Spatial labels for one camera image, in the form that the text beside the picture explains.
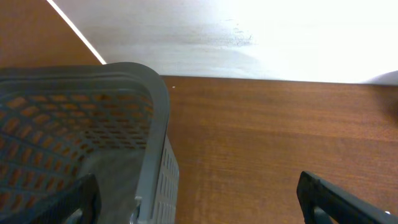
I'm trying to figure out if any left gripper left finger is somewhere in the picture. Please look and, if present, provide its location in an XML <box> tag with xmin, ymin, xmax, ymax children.
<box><xmin>0</xmin><ymin>173</ymin><xmax>103</xmax><ymax>224</ymax></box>

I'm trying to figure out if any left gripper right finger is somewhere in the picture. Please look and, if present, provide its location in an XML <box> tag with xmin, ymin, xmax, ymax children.
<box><xmin>297</xmin><ymin>171</ymin><xmax>397</xmax><ymax>224</ymax></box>

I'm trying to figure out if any grey plastic mesh basket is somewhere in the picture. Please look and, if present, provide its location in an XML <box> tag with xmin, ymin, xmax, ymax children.
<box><xmin>1</xmin><ymin>62</ymin><xmax>180</xmax><ymax>223</ymax></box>

